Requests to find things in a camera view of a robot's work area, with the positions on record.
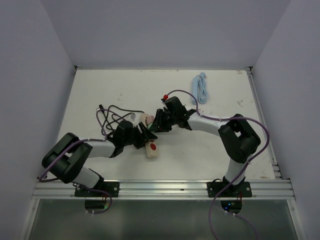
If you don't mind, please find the pink charger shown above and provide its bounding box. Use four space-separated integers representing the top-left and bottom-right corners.
144 115 155 125

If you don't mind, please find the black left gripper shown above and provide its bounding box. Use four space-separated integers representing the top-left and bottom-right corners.
122 122 157 149

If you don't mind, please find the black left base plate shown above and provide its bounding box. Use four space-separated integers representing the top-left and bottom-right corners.
74 181 120 198

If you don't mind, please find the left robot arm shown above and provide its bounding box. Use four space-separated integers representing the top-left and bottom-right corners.
38 120 158 197

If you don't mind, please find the black power strip cable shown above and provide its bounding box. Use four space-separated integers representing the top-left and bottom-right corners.
97 103 145 137

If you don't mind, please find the aluminium rail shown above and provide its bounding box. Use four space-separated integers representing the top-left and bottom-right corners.
245 67 283 180
31 179 295 200

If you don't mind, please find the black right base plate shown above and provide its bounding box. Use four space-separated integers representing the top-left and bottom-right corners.
206 177 253 198

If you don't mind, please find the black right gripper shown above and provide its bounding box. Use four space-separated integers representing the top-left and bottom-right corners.
149 108 178 133

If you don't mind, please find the aluminium right side rail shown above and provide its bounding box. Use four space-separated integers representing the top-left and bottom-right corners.
245 67 283 180

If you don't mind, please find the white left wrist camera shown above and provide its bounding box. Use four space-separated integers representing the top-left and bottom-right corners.
125 112 137 123

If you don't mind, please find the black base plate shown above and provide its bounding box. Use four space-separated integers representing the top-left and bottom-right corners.
206 177 253 198
74 181 120 198

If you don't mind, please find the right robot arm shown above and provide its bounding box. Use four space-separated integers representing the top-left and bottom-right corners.
148 95 261 197

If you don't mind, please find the beige power strip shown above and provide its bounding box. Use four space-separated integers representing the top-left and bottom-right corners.
140 113 159 159

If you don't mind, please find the aluminium front rail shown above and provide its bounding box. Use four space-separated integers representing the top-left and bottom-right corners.
31 179 295 200

